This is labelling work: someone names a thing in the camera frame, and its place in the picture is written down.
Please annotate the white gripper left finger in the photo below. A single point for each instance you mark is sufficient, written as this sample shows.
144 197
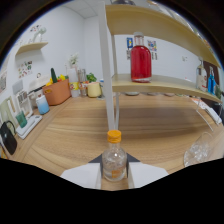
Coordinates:
81 175

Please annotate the clear glass with ice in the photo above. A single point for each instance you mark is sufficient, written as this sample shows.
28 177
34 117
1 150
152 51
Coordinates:
198 151

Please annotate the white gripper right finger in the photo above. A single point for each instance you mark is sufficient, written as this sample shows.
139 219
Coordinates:
146 174

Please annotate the wooden wall shelf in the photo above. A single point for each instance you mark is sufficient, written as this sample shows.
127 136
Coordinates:
31 46

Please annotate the small clear bottle orange cap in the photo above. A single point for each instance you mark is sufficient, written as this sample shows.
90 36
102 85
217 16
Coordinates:
114 163

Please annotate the orange storage basket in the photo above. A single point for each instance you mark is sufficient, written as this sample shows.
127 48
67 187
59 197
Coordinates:
57 93

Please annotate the blue and white cup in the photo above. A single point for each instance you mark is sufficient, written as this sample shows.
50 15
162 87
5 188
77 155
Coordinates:
42 106

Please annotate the clear bottle red label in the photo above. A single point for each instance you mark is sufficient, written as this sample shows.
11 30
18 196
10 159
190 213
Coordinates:
201 78

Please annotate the white tray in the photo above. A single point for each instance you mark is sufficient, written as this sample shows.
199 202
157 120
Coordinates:
30 128

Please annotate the red liquid bottle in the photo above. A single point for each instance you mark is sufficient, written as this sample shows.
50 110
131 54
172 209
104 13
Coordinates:
141 61

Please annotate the white frame wooden shelf rack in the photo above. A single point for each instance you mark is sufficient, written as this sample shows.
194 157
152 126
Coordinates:
160 25

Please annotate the green cup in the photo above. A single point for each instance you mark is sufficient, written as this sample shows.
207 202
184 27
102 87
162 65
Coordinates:
21 120

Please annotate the green potted plant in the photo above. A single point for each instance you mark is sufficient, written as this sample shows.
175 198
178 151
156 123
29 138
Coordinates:
91 77

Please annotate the black handbag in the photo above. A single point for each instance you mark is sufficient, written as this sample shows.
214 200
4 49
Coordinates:
8 140

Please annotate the yellow cup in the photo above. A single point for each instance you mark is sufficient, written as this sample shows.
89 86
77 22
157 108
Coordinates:
94 90

